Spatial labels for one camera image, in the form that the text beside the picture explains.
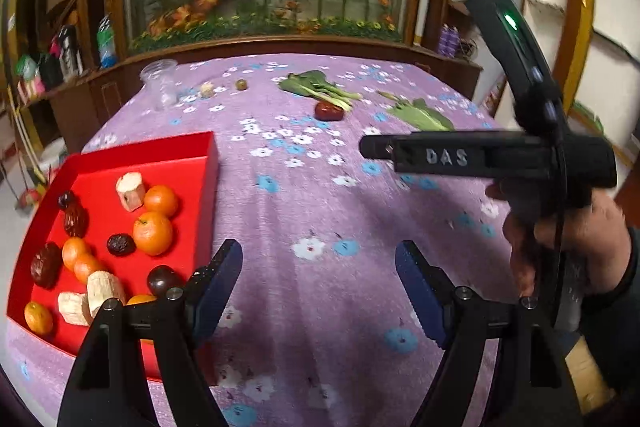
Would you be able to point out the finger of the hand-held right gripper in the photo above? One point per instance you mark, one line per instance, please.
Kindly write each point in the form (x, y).
(377, 147)

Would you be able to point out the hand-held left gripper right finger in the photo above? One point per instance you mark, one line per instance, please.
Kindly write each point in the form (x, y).
(422, 297)

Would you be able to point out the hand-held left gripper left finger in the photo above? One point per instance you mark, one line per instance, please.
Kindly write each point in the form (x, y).
(217, 292)

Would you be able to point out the red date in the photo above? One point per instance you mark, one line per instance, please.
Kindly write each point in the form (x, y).
(328, 112)
(75, 220)
(46, 265)

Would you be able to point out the long sugarcane piece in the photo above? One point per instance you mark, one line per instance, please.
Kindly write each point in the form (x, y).
(105, 289)
(74, 308)

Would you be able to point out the short sugarcane piece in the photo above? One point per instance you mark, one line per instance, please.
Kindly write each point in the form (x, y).
(130, 191)

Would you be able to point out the red box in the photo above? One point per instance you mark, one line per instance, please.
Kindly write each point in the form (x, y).
(100, 172)

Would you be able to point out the person's right forearm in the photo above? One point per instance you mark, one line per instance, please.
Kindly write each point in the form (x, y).
(615, 317)

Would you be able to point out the person's right hand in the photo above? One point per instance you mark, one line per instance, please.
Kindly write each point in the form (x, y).
(590, 232)

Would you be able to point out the large green leaf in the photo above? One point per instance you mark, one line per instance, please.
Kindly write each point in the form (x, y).
(425, 117)

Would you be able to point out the printed poster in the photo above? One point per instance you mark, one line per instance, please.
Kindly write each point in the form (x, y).
(494, 94)

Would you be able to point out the purple floral tablecloth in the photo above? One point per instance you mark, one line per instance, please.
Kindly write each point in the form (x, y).
(310, 207)

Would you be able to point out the bok choy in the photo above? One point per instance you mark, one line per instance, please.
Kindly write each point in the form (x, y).
(305, 84)

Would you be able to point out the purple bottle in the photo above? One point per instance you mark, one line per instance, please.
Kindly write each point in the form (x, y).
(443, 39)
(453, 42)

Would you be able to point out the green olive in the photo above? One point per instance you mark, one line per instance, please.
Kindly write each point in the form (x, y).
(241, 84)

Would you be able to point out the small sugarcane piece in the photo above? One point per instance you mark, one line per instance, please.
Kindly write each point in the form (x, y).
(206, 91)

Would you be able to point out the red broom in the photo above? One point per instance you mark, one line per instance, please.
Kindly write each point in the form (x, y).
(30, 198)

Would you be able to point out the white bucket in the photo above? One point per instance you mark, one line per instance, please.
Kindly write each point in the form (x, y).
(52, 159)

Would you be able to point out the clear plastic cup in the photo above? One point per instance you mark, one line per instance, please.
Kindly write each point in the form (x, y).
(160, 84)

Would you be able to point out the green label water bottle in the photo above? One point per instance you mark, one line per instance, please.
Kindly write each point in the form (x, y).
(106, 42)

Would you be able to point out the black kettle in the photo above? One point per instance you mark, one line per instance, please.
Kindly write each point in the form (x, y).
(50, 71)

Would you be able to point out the steel thermos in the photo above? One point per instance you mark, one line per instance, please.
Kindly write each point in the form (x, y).
(70, 52)

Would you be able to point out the green packet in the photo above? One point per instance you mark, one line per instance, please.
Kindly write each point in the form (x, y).
(26, 67)

